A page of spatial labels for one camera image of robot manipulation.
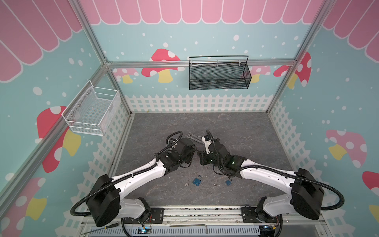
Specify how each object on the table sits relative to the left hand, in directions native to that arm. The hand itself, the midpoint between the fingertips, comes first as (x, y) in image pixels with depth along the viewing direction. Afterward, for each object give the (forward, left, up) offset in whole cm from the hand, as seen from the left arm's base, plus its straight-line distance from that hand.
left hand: (197, 148), depth 81 cm
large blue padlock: (-13, -1, -16) cm, 20 cm away
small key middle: (-14, -11, -17) cm, 24 cm away
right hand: (-3, +1, 0) cm, 3 cm away
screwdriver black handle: (-36, +43, -15) cm, 58 cm away
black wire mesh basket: (+43, -13, +18) cm, 49 cm away
